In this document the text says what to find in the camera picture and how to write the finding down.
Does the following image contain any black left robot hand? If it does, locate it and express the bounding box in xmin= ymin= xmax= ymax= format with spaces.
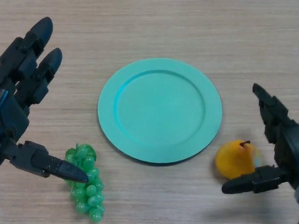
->
xmin=0 ymin=14 xmax=99 ymax=184

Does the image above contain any green round plate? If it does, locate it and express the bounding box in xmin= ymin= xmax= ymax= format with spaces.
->
xmin=94 ymin=54 xmax=226 ymax=170

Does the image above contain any yellow pear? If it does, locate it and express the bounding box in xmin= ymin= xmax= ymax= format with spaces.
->
xmin=214 ymin=138 xmax=264 ymax=182

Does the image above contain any green grape bunch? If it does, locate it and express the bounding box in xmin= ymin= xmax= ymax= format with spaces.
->
xmin=61 ymin=141 xmax=109 ymax=223

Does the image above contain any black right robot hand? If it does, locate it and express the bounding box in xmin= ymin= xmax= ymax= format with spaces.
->
xmin=221 ymin=81 xmax=299 ymax=199

